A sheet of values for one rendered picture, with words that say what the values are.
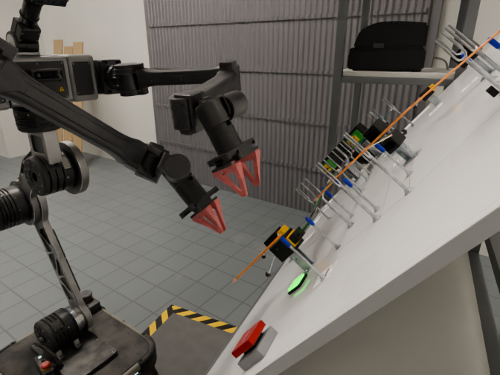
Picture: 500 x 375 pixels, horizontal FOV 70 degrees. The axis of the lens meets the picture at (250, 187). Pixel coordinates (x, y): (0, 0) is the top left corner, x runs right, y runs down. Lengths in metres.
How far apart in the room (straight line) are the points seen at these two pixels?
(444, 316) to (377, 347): 0.27
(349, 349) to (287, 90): 2.79
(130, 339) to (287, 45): 2.70
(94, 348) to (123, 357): 0.15
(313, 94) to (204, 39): 1.36
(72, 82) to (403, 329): 1.30
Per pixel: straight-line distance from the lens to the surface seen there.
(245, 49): 3.78
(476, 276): 1.52
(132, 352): 1.90
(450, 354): 1.16
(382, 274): 0.44
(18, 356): 2.09
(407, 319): 1.22
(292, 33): 3.51
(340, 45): 1.61
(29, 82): 0.75
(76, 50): 5.44
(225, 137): 0.73
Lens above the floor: 1.54
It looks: 21 degrees down
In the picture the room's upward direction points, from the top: straight up
